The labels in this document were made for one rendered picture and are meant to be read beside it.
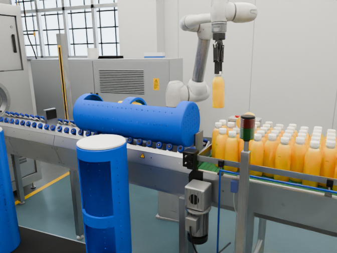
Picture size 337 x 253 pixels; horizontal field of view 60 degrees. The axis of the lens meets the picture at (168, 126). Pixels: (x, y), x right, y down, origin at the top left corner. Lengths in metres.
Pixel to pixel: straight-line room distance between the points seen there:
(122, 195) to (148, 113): 0.51
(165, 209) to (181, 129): 1.28
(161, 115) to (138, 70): 1.98
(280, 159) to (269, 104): 3.13
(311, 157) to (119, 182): 1.00
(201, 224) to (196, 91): 1.28
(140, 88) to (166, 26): 1.52
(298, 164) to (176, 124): 0.67
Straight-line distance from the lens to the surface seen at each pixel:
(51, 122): 2.62
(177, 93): 2.50
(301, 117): 4.65
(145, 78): 3.65
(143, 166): 1.91
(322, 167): 1.56
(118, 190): 1.72
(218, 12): 1.78
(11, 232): 2.48
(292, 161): 1.56
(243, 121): 1.27
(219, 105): 1.79
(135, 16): 4.81
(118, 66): 3.82
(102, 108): 2.02
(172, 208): 2.78
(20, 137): 2.76
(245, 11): 1.85
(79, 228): 2.69
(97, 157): 1.61
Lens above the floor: 1.53
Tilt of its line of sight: 14 degrees down
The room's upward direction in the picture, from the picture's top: 1 degrees counter-clockwise
